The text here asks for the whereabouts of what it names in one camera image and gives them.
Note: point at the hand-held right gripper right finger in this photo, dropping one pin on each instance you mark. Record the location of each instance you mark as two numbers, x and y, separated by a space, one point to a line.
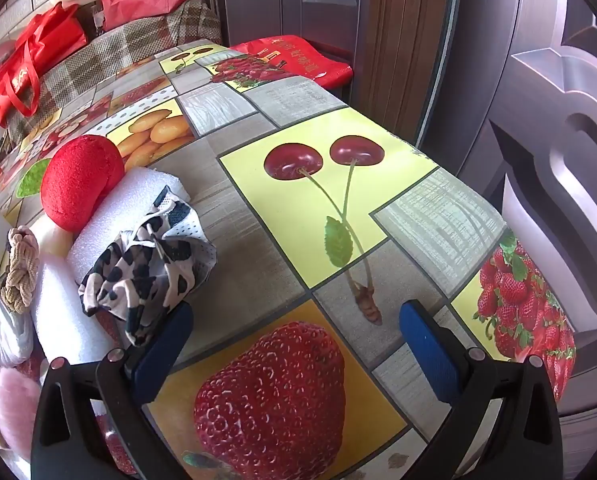
427 355

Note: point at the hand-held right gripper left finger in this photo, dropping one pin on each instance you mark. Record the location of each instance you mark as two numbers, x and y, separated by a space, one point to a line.
162 357

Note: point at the cow print cloth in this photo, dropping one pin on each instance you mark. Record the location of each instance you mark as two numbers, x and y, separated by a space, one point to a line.
146 272

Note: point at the white foam sheet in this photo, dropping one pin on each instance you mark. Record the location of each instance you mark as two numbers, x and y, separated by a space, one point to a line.
121 217

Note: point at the pink fluffy toy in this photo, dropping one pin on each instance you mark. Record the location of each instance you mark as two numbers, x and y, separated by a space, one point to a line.
14 402

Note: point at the white ribbed cloth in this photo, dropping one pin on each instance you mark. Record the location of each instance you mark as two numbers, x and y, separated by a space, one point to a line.
8 340

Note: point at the fruit print tablecloth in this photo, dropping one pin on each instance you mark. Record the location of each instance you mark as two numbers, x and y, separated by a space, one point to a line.
288 240

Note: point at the plaid blanket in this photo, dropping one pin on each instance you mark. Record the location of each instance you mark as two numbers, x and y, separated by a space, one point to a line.
128 47

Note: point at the red printed bag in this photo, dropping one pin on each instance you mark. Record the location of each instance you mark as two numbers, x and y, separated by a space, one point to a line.
291 55

